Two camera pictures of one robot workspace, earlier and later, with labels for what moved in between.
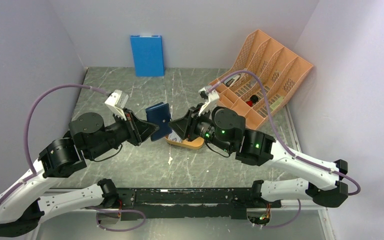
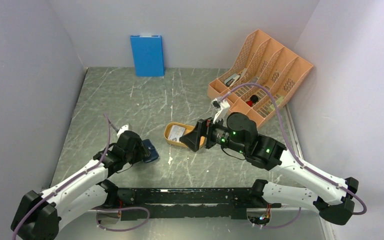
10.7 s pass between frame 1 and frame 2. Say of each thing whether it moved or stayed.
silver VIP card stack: stayed
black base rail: stayed
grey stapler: stayed
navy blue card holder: moved
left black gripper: moved
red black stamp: stayed
